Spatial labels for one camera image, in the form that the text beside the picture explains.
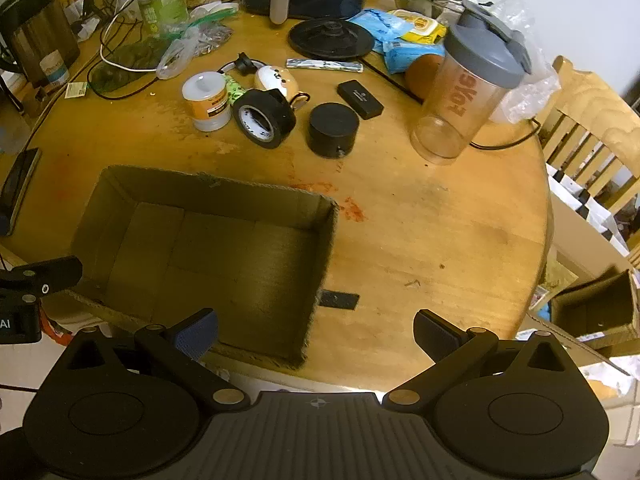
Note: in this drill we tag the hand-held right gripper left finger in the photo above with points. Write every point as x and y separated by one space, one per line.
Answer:
197 336

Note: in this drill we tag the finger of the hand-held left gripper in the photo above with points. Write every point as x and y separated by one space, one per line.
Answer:
52 272

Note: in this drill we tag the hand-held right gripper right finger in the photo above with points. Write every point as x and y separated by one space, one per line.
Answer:
434 336

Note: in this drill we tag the white bottle orange label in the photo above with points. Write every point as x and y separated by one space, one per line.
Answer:
207 105

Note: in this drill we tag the black round puck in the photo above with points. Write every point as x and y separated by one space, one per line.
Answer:
332 127

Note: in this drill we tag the black tape roll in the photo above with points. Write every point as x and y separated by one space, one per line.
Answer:
272 110

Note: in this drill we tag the green snack packet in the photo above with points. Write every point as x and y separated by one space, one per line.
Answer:
234 89

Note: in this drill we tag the small black rectangular case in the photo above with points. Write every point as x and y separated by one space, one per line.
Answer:
360 97

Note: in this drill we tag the black phone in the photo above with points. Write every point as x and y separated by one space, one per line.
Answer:
20 190

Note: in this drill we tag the black strip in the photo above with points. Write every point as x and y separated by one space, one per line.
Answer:
339 299

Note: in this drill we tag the brown cardboard floor box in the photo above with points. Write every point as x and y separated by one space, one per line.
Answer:
595 305

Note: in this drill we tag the small paper tag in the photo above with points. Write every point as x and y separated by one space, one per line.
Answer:
76 89

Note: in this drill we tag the bag of green balls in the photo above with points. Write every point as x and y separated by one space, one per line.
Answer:
127 62

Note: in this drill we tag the dark electric kettle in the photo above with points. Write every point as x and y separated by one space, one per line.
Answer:
37 35

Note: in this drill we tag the small knotted clear plastic bag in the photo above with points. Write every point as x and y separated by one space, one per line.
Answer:
172 60

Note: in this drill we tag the clear shaker bottle grey lid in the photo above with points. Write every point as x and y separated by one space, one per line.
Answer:
465 90

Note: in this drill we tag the brown round fruit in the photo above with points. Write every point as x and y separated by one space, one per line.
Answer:
422 77

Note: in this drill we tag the wooden chair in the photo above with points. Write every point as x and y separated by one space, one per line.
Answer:
590 110

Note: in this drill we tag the large clear plastic bag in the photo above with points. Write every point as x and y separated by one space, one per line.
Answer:
535 75

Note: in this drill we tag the blue wipes packet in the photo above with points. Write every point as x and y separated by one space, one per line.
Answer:
377 22
405 55

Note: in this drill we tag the zip bag of dark seeds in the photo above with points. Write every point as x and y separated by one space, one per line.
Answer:
210 35

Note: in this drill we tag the green can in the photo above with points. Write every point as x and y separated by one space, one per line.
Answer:
162 7

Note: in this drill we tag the silver stick sachet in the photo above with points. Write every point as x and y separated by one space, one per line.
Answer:
325 64

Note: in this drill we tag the yellow wipes packet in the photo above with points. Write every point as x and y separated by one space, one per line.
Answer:
425 25

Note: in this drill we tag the black round kettle base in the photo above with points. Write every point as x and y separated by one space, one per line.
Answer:
330 37

